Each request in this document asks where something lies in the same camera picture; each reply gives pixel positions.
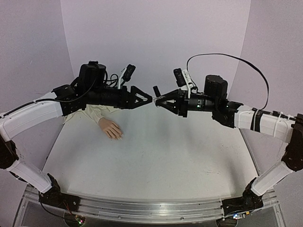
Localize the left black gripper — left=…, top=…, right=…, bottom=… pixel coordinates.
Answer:
left=88, top=85, right=155, bottom=110

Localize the clear nail polish bottle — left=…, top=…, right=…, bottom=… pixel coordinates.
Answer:
left=153, top=96, right=164, bottom=107

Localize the black nail polish brush cap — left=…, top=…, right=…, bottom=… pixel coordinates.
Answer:
left=153, top=86, right=161, bottom=97

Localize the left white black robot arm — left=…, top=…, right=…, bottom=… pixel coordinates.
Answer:
left=0, top=61, right=152, bottom=207

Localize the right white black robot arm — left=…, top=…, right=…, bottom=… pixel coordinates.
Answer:
left=153, top=75, right=303, bottom=201

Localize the mannequin hand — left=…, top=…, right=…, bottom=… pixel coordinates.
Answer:
left=98, top=118, right=123, bottom=140

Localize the cream cloth sleeve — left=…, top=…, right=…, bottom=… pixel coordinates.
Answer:
left=63, top=105, right=120, bottom=123

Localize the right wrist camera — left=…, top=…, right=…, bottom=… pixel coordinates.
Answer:
left=173, top=68, right=198, bottom=93

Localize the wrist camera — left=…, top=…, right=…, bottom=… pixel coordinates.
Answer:
left=117, top=64, right=136, bottom=89
left=173, top=68, right=198, bottom=93

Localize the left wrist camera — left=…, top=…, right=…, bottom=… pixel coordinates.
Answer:
left=117, top=64, right=136, bottom=89

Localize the right black camera cable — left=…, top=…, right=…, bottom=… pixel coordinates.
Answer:
left=186, top=53, right=270, bottom=109

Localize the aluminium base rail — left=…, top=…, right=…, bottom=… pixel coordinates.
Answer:
left=23, top=178, right=280, bottom=220

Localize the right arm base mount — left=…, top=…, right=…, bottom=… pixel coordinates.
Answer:
left=221, top=189, right=263, bottom=217

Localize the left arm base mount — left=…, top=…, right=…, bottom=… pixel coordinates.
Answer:
left=39, top=186, right=80, bottom=212

